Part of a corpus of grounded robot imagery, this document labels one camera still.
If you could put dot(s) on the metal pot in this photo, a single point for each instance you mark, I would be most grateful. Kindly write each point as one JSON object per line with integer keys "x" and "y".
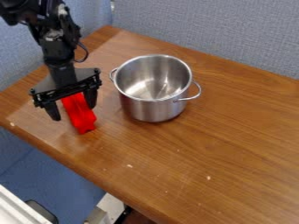
{"x": 155, "y": 85}

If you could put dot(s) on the black table leg bracket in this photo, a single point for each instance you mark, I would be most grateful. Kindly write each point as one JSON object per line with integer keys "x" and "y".
{"x": 123, "y": 215}

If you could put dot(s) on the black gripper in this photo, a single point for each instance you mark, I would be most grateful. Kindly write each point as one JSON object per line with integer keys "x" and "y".
{"x": 65, "y": 81}

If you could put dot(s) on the red star-shaped block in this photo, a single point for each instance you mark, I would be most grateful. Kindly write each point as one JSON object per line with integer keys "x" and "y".
{"x": 81, "y": 116}

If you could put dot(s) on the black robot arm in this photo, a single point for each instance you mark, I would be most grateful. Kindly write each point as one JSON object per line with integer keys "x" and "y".
{"x": 47, "y": 17}

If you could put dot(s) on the white ribbed box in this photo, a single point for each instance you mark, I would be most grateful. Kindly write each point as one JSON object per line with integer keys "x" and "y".
{"x": 23, "y": 212}

